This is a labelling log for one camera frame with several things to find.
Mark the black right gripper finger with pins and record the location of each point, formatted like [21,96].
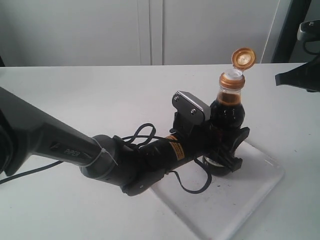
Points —
[306,76]

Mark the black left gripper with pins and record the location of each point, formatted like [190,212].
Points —
[188,141]

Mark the dark soy sauce bottle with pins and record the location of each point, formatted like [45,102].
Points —
[227,111]

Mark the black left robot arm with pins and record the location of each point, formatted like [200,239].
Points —
[26,130]

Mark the white rectangular plastic tray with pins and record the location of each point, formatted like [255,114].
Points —
[219,211]

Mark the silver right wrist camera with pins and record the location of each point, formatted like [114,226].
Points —
[309,31]

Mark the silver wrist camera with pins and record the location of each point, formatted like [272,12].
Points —
[191,107]
[309,31]

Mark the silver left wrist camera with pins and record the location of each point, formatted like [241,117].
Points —
[191,107]

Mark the dark vertical post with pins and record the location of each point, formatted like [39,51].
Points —
[287,49]

